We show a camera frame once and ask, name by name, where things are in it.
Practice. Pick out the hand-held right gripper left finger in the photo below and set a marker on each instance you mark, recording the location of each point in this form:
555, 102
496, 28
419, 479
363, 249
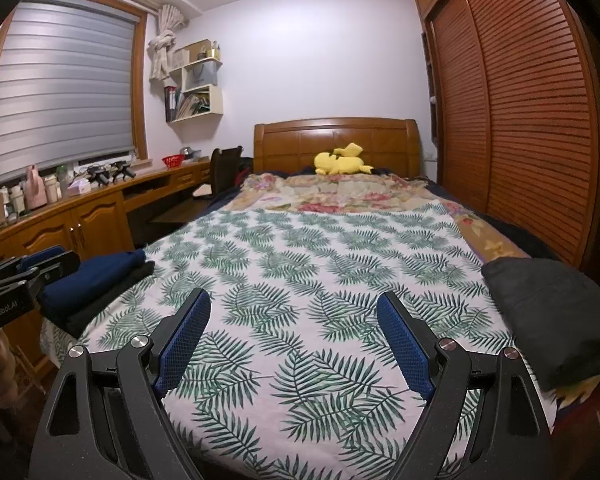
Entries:
182, 345

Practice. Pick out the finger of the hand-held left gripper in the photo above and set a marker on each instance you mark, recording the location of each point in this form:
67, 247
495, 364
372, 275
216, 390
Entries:
62, 262
42, 254

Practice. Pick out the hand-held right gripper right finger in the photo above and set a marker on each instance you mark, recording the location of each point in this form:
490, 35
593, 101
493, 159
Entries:
405, 347

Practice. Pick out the black jacket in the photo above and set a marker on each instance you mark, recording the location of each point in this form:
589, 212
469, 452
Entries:
555, 320

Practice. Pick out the person's left hand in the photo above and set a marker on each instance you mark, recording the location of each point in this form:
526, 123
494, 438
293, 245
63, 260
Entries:
2, 360

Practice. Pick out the folded navy garment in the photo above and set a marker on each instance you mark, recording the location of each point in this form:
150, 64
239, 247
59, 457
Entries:
95, 275

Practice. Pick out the wooden desk cabinet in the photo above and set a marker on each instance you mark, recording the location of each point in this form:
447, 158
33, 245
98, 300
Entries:
95, 220

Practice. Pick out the pink bottle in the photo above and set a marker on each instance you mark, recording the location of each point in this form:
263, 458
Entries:
35, 192

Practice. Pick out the folded black garment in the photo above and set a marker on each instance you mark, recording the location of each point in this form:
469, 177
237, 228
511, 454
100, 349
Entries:
115, 297

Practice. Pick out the white bottle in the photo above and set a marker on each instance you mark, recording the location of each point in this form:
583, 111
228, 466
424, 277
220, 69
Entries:
52, 190

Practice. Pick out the pink tissue box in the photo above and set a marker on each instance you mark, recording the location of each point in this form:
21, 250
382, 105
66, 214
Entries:
80, 187

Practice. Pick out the black mini tripod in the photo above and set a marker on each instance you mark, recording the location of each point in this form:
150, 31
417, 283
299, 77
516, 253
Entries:
99, 175
122, 170

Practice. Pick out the leaf print blanket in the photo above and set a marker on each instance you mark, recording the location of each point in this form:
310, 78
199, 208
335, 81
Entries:
305, 270

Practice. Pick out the red basket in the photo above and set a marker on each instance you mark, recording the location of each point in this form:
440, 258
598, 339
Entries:
172, 162

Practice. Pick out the grey window blind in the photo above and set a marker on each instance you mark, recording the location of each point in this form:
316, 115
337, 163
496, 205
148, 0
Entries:
60, 90

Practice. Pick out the grey pot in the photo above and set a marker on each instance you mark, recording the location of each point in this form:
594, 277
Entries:
190, 153

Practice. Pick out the floral quilt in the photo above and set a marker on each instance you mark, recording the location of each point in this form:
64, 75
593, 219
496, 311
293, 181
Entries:
330, 190

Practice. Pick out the dark chair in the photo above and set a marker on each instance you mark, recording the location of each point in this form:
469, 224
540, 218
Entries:
225, 165

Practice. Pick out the black binders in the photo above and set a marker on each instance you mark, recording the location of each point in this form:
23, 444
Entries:
171, 105

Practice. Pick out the yellow plush toy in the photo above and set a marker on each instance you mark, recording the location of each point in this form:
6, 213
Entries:
342, 164

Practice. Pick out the stack of books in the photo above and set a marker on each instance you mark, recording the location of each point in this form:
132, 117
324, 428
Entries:
192, 105

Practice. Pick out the wooden bed headboard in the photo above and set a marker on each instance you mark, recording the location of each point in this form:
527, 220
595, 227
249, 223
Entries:
290, 147

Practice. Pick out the tied beige curtain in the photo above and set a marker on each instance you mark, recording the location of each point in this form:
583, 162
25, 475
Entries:
160, 55

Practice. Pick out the grey paper bag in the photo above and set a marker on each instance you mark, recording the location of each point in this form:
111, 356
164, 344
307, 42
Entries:
200, 75

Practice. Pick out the wooden louvered wardrobe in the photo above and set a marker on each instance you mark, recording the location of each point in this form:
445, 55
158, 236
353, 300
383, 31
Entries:
530, 110

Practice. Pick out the wooden window frame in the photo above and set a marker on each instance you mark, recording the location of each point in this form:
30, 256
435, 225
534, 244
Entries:
141, 85

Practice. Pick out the white wall shelf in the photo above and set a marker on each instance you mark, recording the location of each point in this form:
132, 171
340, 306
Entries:
215, 102

